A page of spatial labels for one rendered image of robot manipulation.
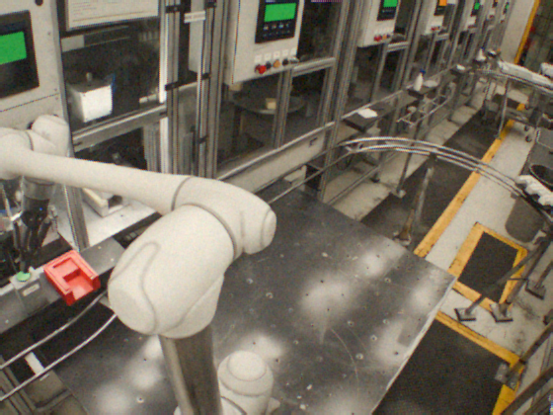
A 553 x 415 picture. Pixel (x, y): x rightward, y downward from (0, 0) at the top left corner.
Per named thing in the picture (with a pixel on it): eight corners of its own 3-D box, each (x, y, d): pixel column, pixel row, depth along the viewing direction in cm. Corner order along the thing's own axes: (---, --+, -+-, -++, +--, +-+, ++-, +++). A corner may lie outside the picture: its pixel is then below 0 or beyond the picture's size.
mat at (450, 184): (419, 267, 287) (419, 265, 286) (352, 228, 314) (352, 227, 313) (525, 104, 679) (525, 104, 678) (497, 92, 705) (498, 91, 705)
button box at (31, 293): (28, 314, 110) (16, 289, 103) (17, 299, 114) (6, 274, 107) (49, 301, 115) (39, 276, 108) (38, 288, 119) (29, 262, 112)
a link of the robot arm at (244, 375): (277, 391, 122) (287, 354, 109) (249, 437, 109) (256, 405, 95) (233, 368, 127) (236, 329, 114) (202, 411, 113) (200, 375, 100)
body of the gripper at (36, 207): (45, 189, 104) (39, 218, 106) (17, 188, 97) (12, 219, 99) (56, 200, 100) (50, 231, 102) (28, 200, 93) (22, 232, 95)
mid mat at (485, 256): (506, 321, 252) (507, 319, 251) (439, 283, 276) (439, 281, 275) (529, 250, 319) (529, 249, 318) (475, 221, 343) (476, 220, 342)
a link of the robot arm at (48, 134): (45, 166, 104) (5, 166, 92) (59, 112, 100) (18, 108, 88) (68, 181, 100) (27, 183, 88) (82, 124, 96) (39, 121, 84)
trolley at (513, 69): (478, 125, 538) (502, 62, 481) (476, 113, 582) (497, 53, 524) (534, 144, 519) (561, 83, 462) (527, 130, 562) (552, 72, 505)
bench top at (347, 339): (244, 578, 84) (245, 577, 82) (31, 340, 132) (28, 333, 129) (454, 283, 185) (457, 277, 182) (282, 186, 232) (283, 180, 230)
